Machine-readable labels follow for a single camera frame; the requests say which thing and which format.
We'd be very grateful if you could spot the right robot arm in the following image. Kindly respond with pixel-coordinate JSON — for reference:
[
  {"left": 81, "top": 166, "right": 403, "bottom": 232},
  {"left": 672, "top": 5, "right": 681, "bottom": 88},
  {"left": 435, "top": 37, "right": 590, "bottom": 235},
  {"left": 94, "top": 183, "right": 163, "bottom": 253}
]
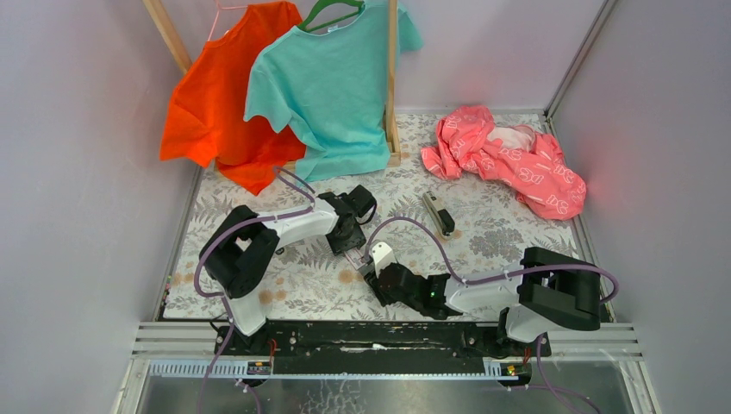
[{"left": 364, "top": 241, "right": 603, "bottom": 355}]

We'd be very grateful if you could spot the green clothes hanger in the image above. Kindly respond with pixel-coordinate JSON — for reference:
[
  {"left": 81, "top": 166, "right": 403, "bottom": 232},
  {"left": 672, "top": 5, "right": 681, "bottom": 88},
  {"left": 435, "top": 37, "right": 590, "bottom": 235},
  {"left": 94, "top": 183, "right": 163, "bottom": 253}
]
[{"left": 297, "top": 0, "right": 366, "bottom": 33}]

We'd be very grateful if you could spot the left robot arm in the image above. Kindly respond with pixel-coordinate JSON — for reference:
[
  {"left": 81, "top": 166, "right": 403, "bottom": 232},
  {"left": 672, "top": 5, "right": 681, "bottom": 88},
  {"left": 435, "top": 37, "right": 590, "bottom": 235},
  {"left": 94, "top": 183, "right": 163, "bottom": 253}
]
[{"left": 199, "top": 185, "right": 377, "bottom": 354}]

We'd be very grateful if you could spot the teal t-shirt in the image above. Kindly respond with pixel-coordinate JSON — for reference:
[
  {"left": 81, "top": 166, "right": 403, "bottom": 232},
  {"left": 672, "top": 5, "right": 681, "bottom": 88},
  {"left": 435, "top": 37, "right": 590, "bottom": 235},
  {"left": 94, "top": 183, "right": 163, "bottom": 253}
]
[{"left": 244, "top": 1, "right": 390, "bottom": 181}]

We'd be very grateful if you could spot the orange t-shirt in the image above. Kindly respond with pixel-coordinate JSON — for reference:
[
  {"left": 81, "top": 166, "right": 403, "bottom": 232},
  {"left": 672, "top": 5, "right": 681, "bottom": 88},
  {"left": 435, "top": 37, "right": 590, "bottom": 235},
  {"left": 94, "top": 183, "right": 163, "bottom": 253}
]
[{"left": 159, "top": 1, "right": 305, "bottom": 195}]

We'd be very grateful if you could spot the wooden clothes rack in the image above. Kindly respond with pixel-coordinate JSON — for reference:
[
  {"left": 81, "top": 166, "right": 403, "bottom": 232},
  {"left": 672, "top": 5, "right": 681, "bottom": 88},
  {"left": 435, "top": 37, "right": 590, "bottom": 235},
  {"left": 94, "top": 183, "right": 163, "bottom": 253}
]
[{"left": 142, "top": 0, "right": 402, "bottom": 167}]

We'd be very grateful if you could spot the pink patterned cloth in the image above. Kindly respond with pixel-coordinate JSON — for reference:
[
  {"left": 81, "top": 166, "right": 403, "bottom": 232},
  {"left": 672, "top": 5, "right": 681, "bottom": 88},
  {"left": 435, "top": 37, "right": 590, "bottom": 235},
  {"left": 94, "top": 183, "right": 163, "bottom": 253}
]
[{"left": 421, "top": 106, "right": 587, "bottom": 221}]

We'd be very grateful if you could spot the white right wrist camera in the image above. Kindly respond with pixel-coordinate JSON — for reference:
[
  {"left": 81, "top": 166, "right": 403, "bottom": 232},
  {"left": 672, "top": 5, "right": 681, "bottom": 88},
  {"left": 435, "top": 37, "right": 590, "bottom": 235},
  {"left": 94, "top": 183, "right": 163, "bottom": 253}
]
[{"left": 370, "top": 241, "right": 397, "bottom": 275}]

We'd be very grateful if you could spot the pink clothes hanger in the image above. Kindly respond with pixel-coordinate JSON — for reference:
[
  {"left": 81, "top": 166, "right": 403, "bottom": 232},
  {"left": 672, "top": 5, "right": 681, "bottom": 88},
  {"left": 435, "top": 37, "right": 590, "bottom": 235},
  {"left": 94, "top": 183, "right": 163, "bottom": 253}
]
[{"left": 207, "top": 0, "right": 247, "bottom": 41}]

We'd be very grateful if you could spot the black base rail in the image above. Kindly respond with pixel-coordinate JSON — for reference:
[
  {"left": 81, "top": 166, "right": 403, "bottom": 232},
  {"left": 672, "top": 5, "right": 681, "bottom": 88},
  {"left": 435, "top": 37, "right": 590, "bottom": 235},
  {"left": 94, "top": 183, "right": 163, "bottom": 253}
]
[{"left": 215, "top": 320, "right": 552, "bottom": 375}]

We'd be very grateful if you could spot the floral table mat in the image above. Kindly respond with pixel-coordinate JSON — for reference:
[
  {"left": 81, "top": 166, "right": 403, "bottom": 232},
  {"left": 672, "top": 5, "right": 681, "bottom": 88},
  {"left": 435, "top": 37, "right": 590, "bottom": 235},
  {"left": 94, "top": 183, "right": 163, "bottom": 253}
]
[{"left": 162, "top": 114, "right": 579, "bottom": 321}]

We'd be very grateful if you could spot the white red staple box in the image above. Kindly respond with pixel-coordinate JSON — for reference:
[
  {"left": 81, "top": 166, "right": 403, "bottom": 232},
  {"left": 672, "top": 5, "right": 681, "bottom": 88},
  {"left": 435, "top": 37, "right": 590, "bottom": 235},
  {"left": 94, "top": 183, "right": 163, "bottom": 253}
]
[{"left": 344, "top": 248, "right": 373, "bottom": 276}]

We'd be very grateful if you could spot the beige and black stapler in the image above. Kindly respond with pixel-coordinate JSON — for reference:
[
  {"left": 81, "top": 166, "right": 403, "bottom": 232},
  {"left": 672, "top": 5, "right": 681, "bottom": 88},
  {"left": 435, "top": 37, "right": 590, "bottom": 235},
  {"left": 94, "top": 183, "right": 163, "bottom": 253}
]
[{"left": 422, "top": 191, "right": 455, "bottom": 239}]

